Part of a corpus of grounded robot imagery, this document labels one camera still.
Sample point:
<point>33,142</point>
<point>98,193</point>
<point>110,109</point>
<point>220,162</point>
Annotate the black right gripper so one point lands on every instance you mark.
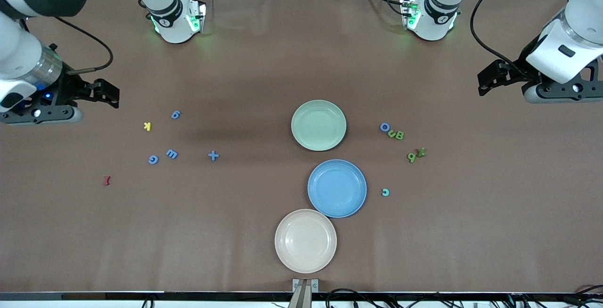
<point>70,87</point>

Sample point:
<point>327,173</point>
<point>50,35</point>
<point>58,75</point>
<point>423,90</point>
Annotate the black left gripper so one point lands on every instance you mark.
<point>518,70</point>

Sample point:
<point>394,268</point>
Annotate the blue number nine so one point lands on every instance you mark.
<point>175,114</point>

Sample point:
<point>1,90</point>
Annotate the blue letter G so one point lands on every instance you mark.
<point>153,159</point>

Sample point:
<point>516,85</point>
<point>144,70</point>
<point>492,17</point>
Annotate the blue letter m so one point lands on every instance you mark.
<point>172,154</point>

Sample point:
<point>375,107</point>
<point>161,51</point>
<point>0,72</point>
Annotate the green letter N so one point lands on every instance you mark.
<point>421,152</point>

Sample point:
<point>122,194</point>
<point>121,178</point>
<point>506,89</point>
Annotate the green letter p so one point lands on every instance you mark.
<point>411,158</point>

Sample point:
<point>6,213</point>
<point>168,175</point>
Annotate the blue plus sign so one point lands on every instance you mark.
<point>213,156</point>

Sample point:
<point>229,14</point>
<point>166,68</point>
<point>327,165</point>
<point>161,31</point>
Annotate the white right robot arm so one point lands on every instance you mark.
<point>14,53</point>

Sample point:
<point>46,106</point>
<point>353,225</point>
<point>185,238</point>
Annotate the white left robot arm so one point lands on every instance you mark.
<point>565,39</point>

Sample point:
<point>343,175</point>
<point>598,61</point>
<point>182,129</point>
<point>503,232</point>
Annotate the green letter B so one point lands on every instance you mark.
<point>399,135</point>

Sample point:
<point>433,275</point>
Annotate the blue letter O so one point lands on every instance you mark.
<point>382,125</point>

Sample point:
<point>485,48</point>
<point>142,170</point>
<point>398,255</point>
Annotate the brown table cover sheet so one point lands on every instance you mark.
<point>94,251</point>

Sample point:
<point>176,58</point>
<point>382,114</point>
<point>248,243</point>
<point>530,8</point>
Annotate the light green plate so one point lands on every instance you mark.
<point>318,125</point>

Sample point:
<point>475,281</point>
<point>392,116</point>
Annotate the blue plate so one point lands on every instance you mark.
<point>337,188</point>

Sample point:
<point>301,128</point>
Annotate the beige plate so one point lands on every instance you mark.
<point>305,241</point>

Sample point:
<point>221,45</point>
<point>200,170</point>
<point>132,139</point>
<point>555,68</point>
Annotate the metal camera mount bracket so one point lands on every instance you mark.
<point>305,294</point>

